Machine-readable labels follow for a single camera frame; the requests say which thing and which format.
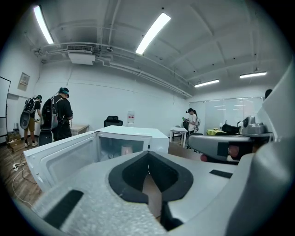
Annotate whiteboard with black frame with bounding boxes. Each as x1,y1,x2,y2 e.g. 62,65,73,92
0,76,12,139

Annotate white floor cable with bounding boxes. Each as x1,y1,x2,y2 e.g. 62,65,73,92
6,147,38,207

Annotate glass partition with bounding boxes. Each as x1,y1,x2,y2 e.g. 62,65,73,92
189,96,265,135

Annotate white ceiling air conditioner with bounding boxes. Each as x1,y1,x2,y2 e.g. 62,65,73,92
66,44,96,65

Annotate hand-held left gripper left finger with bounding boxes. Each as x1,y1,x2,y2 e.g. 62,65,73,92
32,151,169,236

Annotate pale pink cup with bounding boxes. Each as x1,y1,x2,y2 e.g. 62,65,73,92
121,144,134,156

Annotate white table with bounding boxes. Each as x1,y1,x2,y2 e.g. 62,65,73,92
170,127,189,148

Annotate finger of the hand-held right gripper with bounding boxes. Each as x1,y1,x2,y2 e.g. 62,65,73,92
188,134,275,163

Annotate black office chair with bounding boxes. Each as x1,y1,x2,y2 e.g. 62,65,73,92
104,115,124,128

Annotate wall poster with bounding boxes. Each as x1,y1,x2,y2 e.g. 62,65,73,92
17,72,31,92

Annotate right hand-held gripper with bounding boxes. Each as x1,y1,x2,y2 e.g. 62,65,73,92
240,59,295,142

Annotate white microwave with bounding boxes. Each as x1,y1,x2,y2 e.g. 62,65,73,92
23,125,170,192

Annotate wooden desk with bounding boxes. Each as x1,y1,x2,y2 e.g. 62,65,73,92
70,124,90,137

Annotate grey backpack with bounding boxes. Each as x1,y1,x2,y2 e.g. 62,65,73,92
19,97,37,130

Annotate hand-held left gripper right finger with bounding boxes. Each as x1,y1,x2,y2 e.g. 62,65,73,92
148,137,295,236

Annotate long ceiling light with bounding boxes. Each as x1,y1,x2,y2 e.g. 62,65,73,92
239,71,268,79
135,12,172,55
33,5,55,45
194,79,220,88

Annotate large black backpack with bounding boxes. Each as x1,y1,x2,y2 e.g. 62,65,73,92
38,97,59,147

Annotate cardboard boxes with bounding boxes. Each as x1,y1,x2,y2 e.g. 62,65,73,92
7,132,25,152

